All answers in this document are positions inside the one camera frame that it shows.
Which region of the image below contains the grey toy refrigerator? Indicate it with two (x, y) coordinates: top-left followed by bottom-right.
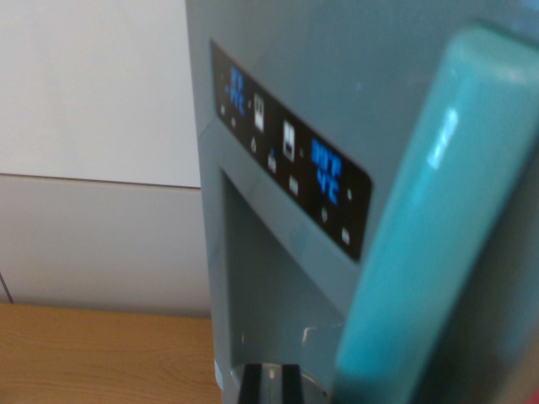
(184, 0), (539, 404)

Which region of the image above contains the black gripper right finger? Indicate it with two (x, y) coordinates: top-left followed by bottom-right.
(280, 363), (304, 404)

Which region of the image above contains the teal handle of display door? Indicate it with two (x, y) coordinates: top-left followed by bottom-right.
(335, 22), (539, 404)

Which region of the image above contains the black display panel sticker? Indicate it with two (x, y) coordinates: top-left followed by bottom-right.
(209, 38), (375, 265)

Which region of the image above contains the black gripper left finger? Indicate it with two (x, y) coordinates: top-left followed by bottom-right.
(239, 363), (264, 404)

